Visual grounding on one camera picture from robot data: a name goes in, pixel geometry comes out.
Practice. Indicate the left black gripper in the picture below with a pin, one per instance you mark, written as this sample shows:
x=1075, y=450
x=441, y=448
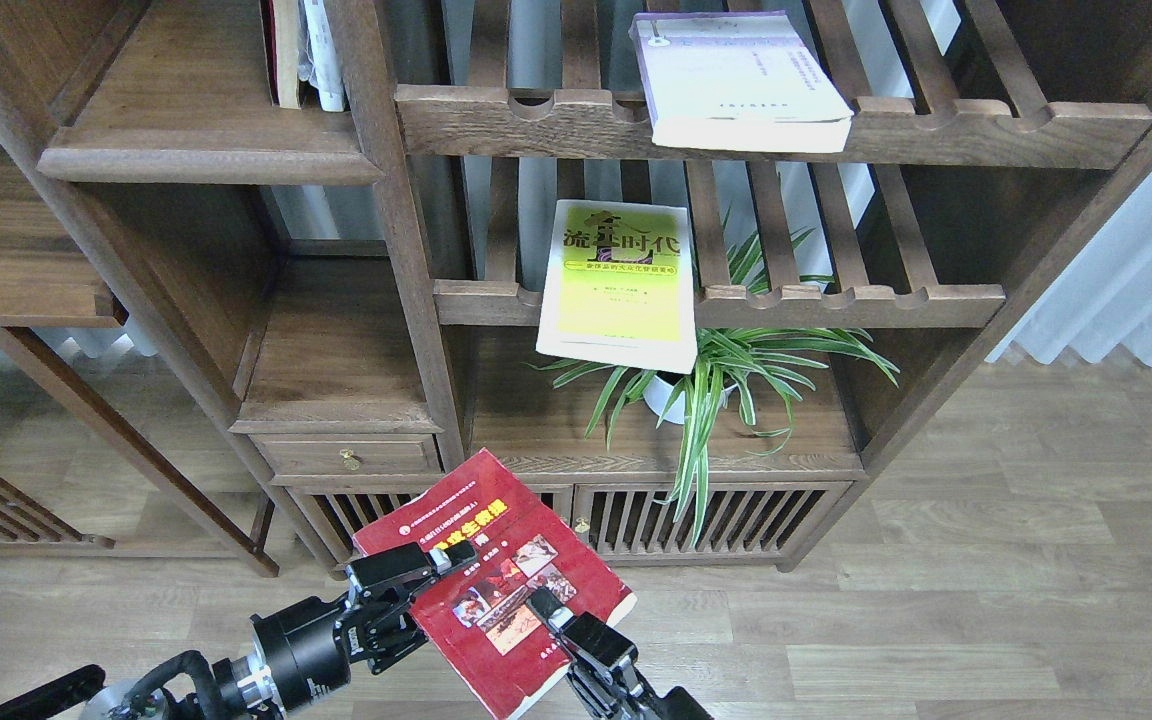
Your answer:
x=305, y=652

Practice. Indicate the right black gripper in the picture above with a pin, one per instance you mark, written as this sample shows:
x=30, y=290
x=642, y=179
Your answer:
x=602, y=662

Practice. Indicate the red paperback book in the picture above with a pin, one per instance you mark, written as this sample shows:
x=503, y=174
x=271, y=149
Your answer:
x=478, y=617

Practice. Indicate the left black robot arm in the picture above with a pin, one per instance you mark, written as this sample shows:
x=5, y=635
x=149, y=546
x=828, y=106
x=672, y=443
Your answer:
x=184, y=687

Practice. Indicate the brass drawer knob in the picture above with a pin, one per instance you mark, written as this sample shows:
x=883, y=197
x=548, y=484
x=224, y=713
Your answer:
x=349, y=459

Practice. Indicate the white plant pot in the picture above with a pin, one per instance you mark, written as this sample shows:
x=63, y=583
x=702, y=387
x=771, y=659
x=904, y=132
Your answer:
x=665, y=397

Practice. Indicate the spider plant leaves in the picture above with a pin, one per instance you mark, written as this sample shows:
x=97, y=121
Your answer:
x=728, y=358

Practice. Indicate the dark wooden bookshelf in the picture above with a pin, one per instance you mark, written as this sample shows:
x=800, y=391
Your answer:
x=323, y=280

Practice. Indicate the yellow green book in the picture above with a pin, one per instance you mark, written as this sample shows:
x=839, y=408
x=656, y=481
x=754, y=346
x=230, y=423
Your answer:
x=619, y=286

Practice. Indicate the upright tan book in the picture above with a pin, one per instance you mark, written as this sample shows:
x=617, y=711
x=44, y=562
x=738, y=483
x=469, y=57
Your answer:
x=282, y=24

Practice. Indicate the white purple book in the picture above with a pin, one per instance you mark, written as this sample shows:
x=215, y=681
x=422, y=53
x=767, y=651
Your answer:
x=736, y=81

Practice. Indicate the white curtain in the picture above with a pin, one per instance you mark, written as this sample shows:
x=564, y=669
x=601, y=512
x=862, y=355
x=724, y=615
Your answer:
x=1102, y=301

